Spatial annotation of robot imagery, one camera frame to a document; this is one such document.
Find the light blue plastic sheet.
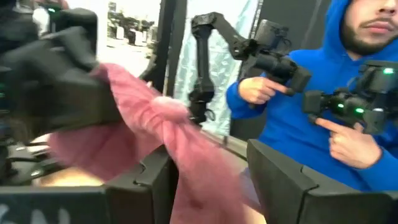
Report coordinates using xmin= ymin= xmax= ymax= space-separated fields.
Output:
xmin=173 ymin=0 xmax=259 ymax=138

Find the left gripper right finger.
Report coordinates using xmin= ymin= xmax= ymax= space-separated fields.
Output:
xmin=247 ymin=138 xmax=398 ymax=224

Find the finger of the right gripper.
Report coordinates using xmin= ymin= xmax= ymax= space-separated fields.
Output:
xmin=18 ymin=70 xmax=123 ymax=133
xmin=37 ymin=26 xmax=100 ymax=74

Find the person's hand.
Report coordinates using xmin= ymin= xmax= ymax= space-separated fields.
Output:
xmin=315 ymin=117 xmax=384 ymax=170
xmin=238 ymin=76 xmax=290 ymax=106

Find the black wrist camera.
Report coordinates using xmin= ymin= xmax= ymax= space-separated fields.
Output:
xmin=49 ymin=7 xmax=99 ymax=32

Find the maroon baseball cap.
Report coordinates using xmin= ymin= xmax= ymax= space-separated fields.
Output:
xmin=48 ymin=63 xmax=266 ymax=224

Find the person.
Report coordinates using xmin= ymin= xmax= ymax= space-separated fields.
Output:
xmin=226 ymin=0 xmax=398 ymax=193

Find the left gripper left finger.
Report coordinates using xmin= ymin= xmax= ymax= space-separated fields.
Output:
xmin=104 ymin=144 xmax=180 ymax=224

